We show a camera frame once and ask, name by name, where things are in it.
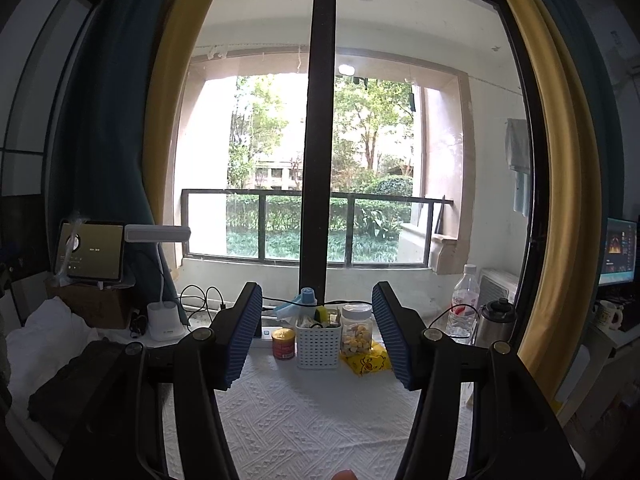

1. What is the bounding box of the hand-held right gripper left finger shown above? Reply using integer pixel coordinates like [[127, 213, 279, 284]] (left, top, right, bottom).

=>
[[52, 281, 264, 480]]

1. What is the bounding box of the white air conditioner unit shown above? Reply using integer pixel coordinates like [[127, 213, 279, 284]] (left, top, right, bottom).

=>
[[479, 268, 521, 306]]

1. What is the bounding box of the white desk lamp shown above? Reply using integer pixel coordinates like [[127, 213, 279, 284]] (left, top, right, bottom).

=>
[[124, 225, 192, 342]]

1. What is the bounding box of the white perforated plastic basket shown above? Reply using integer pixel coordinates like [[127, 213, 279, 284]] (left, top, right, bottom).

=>
[[295, 320, 342, 370]]

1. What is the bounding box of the clear snack jar white lid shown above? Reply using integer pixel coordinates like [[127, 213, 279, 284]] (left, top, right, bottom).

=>
[[340, 303, 374, 357]]

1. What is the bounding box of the white textured tablecloth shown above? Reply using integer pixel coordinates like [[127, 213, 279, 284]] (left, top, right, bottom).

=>
[[10, 345, 476, 480]]

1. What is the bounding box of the black window frame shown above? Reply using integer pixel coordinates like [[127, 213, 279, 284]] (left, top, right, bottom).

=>
[[299, 0, 337, 306]]

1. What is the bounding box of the black balcony railing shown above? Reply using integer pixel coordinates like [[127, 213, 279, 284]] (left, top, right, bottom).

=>
[[181, 188, 455, 268]]

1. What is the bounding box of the white power strip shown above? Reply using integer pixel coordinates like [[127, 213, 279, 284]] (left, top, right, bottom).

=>
[[252, 324, 281, 348]]

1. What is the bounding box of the yellow curtain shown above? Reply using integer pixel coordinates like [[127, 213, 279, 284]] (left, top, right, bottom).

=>
[[480, 0, 603, 411], [142, 0, 236, 286]]

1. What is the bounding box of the cardboard box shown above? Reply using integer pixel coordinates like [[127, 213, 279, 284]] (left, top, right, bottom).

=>
[[46, 280, 136, 331]]

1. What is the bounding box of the computer monitor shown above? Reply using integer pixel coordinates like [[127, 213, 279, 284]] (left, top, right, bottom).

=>
[[599, 217, 640, 288]]

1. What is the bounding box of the stainless steel kettle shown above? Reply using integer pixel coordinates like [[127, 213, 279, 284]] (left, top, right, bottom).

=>
[[475, 298, 516, 350]]

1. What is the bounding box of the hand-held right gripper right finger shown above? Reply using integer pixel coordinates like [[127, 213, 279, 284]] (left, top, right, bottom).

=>
[[371, 281, 583, 480]]

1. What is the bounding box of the white cloth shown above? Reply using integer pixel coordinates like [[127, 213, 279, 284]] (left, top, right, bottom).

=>
[[5, 296, 101, 411]]

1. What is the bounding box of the clear water bottle red label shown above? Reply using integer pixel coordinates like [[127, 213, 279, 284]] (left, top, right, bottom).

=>
[[446, 263, 481, 343]]

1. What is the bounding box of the red tin can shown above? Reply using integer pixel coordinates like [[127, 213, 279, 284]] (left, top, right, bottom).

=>
[[271, 328, 296, 359]]

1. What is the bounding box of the white mug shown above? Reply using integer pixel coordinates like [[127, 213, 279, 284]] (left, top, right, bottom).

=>
[[592, 300, 624, 331]]

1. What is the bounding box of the teal curtain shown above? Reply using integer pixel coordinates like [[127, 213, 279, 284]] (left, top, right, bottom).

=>
[[50, 0, 176, 306], [515, 0, 621, 221]]

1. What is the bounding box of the tablet with dark screen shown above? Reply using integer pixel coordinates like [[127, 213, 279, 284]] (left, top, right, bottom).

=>
[[54, 220, 126, 283]]

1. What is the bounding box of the grey spotted fleece garment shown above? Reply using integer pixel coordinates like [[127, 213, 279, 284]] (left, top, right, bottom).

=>
[[27, 339, 131, 428]]

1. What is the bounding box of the yellow duck print bag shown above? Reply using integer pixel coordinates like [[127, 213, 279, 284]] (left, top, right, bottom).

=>
[[340, 342, 392, 376]]

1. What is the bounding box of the black cable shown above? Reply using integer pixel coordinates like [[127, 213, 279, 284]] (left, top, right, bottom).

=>
[[179, 284, 227, 313]]

